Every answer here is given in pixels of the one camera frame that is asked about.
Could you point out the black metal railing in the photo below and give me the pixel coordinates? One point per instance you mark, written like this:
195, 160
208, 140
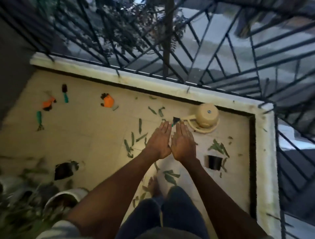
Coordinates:
276, 147

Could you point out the green leaves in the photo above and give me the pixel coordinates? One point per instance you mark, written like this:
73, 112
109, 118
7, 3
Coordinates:
217, 146

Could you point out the person's left hand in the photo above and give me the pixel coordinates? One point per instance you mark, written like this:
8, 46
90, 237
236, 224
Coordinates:
160, 142

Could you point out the person's right leg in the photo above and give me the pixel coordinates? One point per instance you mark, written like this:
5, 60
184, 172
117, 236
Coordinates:
182, 209

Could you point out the person's left foot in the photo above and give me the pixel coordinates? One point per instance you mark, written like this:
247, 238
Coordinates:
153, 187

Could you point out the person's grey shirt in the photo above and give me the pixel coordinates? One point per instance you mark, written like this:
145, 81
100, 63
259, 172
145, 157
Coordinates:
59, 230

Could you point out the person's right forearm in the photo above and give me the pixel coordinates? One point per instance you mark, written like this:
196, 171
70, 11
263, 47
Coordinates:
221, 202

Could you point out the beige plastic watering can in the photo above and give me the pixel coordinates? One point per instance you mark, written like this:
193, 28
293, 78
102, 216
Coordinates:
208, 114

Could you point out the green trees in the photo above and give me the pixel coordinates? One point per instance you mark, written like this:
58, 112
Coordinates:
128, 32

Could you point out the person's left forearm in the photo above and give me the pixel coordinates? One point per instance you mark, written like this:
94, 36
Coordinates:
110, 197

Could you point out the green leafy potted plant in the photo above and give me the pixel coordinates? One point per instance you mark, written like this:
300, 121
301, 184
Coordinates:
19, 211

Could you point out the orange black work glove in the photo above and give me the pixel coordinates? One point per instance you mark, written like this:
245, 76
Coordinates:
46, 103
108, 101

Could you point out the white round plant pot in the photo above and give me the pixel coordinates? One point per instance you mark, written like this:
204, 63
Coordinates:
73, 193
11, 182

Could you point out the small black plastic pot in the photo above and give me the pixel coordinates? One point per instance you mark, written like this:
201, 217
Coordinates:
64, 171
213, 162

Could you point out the person's right hand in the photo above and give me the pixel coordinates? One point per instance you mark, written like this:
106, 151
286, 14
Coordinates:
184, 145

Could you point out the grey glove packaging card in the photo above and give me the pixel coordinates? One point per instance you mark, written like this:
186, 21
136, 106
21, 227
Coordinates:
115, 107

